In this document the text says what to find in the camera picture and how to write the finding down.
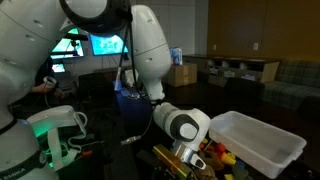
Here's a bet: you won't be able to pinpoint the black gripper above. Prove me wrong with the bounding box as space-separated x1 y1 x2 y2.
181 163 198 180

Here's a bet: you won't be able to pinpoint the brown stuffed toy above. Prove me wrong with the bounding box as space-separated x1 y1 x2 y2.
194 164 218 180
199 150 225 172

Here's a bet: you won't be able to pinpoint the red ball toy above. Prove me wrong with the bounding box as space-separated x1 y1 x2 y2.
215 143 227 154

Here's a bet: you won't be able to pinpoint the yellow cylinder toy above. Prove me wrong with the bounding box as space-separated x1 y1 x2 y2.
220 152 237 167

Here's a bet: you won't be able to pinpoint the green toy piece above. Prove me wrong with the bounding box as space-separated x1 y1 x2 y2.
231 165 249 180

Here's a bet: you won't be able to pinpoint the cardboard box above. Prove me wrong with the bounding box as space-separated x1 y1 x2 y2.
163 62 198 88

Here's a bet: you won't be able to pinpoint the white plastic bin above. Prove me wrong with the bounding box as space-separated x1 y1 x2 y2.
209 110 308 180

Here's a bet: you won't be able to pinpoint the wooden shelf cabinet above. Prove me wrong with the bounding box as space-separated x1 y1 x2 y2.
183 54 281 88

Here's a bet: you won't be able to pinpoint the blue white carton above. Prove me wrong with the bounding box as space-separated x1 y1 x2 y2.
169 46 184 66

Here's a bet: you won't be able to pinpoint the green plaid sofa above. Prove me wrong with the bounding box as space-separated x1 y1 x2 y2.
263 59 320 111

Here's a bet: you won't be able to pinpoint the white VR headset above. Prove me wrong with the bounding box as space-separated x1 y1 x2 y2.
26 105 88 173

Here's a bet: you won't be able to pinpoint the white VR controller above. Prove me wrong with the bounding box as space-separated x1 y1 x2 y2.
43 75 58 89

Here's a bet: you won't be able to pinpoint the small lit monitor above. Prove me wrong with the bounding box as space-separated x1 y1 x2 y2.
51 63 67 74

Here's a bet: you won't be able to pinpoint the green lit monitor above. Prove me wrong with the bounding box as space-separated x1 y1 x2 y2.
49 28 85 60

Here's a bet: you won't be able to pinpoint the seated person dark clothes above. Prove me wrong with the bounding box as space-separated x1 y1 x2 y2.
31 56 66 101

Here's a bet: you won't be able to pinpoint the black cable with connector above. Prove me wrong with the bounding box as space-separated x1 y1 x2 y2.
120 13 159 147

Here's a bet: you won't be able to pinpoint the large blue wall screen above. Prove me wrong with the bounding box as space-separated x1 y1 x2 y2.
89 33 129 57

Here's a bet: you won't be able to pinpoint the black camera on tripod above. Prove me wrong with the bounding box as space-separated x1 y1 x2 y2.
63 32 89 43

